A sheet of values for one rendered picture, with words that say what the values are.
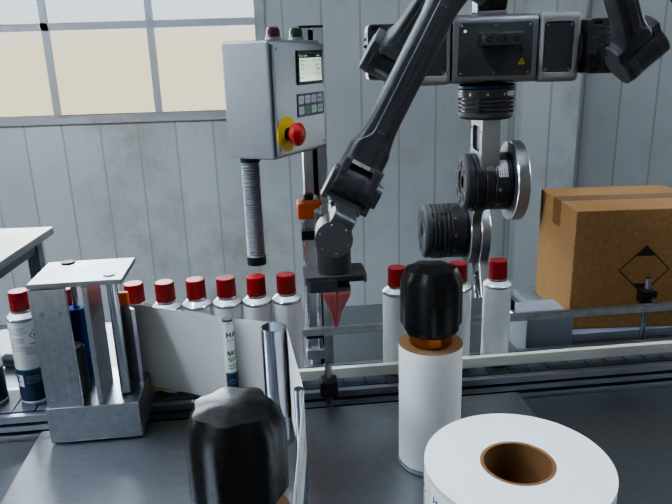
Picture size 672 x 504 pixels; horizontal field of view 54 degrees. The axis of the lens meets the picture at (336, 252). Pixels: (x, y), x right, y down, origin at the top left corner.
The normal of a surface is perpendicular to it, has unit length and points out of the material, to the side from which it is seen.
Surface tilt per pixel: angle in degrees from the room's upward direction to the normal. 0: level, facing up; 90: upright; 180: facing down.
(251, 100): 90
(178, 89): 90
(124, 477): 0
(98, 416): 90
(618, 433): 0
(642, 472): 0
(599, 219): 90
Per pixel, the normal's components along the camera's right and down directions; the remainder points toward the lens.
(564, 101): 0.04, 0.29
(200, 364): -0.38, 0.28
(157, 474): -0.03, -0.96
